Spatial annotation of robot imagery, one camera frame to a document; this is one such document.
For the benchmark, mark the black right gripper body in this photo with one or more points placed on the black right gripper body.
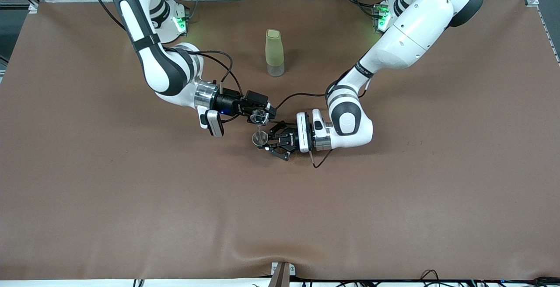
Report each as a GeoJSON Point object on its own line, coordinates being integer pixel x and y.
{"type": "Point", "coordinates": [228, 102]}

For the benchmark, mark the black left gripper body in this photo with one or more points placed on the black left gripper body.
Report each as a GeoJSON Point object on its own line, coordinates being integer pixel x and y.
{"type": "Point", "coordinates": [289, 138]}

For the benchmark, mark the small clear glass cup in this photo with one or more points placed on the small clear glass cup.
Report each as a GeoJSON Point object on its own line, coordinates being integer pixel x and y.
{"type": "Point", "coordinates": [259, 116]}

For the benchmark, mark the steel hourglass jigger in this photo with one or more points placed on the steel hourglass jigger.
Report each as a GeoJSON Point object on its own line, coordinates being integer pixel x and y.
{"type": "Point", "coordinates": [260, 138]}

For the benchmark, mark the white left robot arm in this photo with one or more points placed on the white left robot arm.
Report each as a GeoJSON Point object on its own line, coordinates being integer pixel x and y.
{"type": "Point", "coordinates": [411, 33]}

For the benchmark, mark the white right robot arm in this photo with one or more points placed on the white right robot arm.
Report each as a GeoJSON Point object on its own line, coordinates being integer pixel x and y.
{"type": "Point", "coordinates": [153, 70]}

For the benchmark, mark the green sleeved glass bottle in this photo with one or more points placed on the green sleeved glass bottle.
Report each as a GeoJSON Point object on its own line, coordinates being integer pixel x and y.
{"type": "Point", "coordinates": [274, 53]}

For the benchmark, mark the metal table edge clamp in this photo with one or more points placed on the metal table edge clamp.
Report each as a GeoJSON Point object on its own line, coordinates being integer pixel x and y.
{"type": "Point", "coordinates": [282, 276]}

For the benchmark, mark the brown table cover mat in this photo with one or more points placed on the brown table cover mat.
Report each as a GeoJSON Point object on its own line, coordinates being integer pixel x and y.
{"type": "Point", "coordinates": [131, 212]}

